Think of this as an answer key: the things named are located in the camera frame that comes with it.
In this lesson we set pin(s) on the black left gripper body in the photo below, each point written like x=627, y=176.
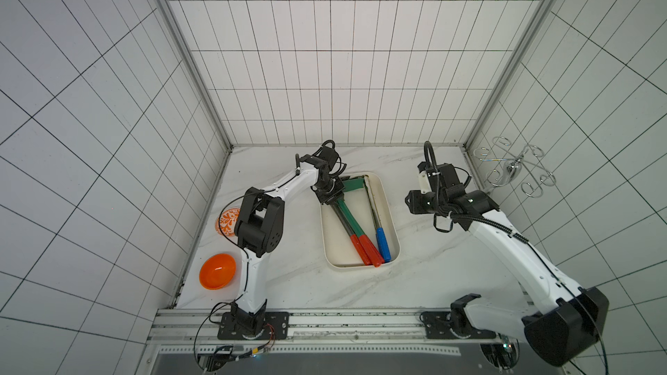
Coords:
x=329, y=190

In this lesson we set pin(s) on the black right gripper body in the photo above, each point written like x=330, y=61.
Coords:
x=414, y=201

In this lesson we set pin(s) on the green hoe red handle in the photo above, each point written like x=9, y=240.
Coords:
x=355, y=184
x=370, y=249

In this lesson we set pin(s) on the cream plastic storage tray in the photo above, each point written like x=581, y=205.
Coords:
x=367, y=204

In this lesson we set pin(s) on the grey speckled hoe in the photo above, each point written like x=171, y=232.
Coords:
x=352, y=235

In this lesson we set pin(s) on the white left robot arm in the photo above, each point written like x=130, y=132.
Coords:
x=259, y=227

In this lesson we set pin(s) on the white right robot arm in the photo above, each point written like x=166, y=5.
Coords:
x=558, y=318

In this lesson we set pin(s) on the chrome cup holder stand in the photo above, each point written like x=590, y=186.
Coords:
x=526, y=166

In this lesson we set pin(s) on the orange patterned white bowl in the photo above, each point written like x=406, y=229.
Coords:
x=226, y=222

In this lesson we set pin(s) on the orange plastic cup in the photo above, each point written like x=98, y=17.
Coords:
x=217, y=272

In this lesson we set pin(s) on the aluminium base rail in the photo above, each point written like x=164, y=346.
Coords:
x=194, y=331

